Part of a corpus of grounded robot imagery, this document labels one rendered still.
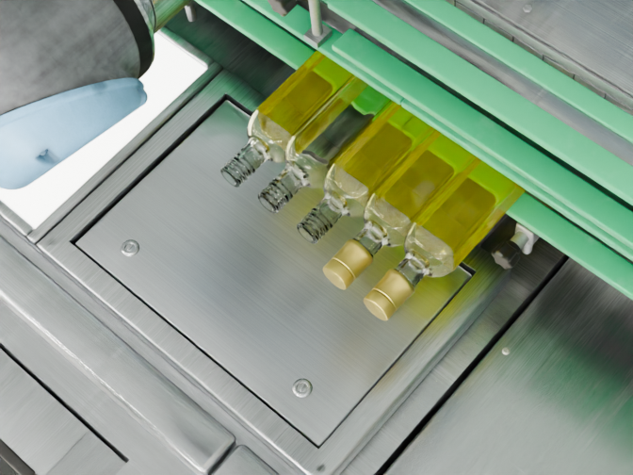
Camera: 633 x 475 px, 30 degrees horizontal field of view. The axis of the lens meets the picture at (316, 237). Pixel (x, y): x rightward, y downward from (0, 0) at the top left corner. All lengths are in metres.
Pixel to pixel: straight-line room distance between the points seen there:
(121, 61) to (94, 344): 0.68
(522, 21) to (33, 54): 0.63
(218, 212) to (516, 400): 0.42
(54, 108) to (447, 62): 0.58
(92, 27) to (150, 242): 0.72
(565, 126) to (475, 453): 0.39
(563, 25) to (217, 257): 0.50
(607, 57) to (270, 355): 0.50
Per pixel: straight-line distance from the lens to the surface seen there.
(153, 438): 1.38
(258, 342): 1.37
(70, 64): 0.75
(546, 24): 1.24
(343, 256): 1.25
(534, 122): 1.19
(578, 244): 1.32
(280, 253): 1.42
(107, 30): 0.77
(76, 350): 1.42
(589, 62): 1.22
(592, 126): 1.20
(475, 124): 1.28
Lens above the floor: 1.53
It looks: 18 degrees down
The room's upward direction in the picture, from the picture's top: 136 degrees counter-clockwise
